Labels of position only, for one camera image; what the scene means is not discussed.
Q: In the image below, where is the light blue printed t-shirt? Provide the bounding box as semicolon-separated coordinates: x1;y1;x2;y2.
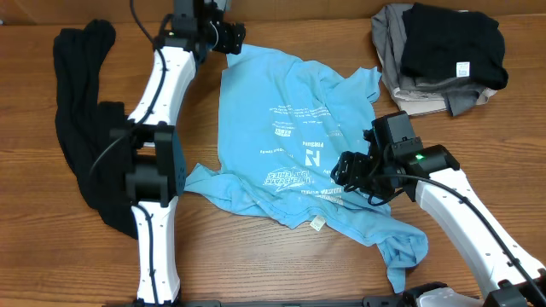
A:
185;44;428;293

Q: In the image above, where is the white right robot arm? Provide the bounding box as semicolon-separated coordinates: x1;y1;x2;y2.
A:
331;111;545;307

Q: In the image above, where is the black garment on left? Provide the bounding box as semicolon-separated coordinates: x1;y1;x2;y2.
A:
53;20;137;239

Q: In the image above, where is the black folded t-shirt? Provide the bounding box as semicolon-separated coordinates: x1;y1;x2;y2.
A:
401;3;508;90

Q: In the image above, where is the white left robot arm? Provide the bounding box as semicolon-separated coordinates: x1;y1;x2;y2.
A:
110;1;246;306

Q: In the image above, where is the brown cardboard back panel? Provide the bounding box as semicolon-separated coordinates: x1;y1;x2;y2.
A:
1;0;545;25

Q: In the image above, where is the grey folded garment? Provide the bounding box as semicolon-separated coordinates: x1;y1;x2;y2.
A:
371;3;487;98

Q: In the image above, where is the beige folded garment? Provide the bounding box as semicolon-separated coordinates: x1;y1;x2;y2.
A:
381;67;497;117

